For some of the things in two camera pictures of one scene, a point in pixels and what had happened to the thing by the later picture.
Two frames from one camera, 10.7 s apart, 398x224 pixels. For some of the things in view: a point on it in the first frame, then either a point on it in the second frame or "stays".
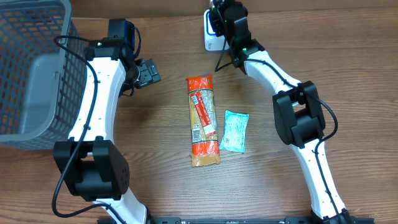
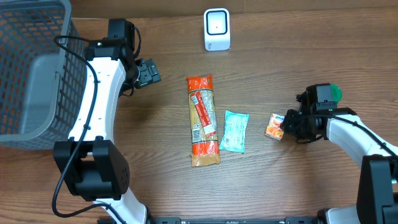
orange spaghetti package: (203, 121) stays
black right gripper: (218, 23) -> (294, 124)
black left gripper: (148, 73) stays
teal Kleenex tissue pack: (236, 125) stays
